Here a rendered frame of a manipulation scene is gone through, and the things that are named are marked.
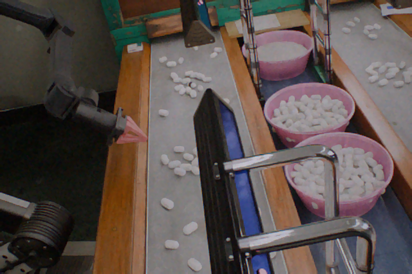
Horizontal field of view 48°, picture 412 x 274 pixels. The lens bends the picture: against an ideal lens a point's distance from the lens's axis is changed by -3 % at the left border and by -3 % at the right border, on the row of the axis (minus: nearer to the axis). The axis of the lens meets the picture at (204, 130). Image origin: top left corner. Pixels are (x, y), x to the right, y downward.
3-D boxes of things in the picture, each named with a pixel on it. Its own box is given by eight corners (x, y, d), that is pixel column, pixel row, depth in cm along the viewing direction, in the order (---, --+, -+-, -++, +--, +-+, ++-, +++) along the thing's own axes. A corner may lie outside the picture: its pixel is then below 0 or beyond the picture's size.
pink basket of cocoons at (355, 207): (300, 239, 110) (299, 211, 105) (277, 170, 132) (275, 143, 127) (408, 217, 110) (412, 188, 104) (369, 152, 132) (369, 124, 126)
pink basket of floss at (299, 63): (288, 91, 165) (286, 67, 160) (231, 75, 182) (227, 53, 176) (327, 59, 179) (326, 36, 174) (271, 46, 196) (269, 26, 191)
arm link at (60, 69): (44, 41, 151) (62, 15, 147) (59, 50, 154) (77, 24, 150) (39, 114, 117) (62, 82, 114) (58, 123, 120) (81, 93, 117)
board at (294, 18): (229, 38, 188) (228, 36, 187) (224, 25, 200) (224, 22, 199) (309, 24, 187) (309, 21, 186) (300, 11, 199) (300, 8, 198)
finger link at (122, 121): (152, 125, 128) (120, 112, 125) (151, 140, 122) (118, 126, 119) (141, 143, 131) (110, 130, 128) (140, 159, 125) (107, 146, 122)
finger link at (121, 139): (152, 120, 130) (121, 107, 127) (152, 135, 124) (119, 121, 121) (142, 139, 133) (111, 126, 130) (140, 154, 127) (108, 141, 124)
